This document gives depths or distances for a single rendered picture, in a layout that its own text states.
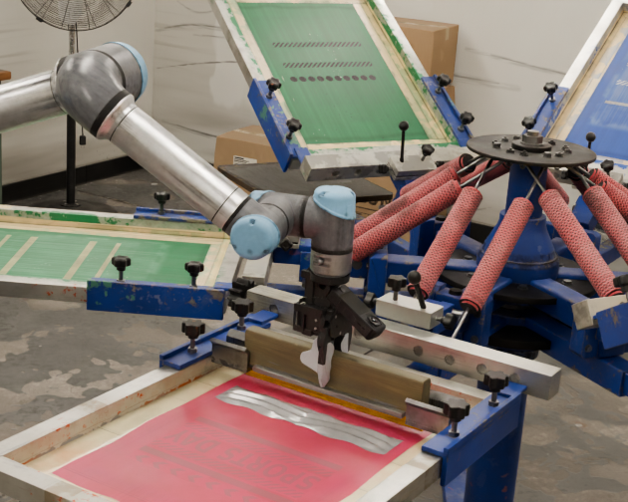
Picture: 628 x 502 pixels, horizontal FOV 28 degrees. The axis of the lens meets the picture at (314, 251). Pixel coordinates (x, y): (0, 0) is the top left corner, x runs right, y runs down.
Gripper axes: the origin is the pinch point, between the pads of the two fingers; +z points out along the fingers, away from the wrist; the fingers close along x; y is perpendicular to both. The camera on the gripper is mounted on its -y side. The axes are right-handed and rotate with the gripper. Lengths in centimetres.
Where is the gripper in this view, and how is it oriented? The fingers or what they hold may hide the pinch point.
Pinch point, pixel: (333, 377)
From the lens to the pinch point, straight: 230.5
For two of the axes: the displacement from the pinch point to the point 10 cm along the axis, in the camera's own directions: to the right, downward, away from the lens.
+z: -0.6, 9.5, 3.0
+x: -5.4, 2.2, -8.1
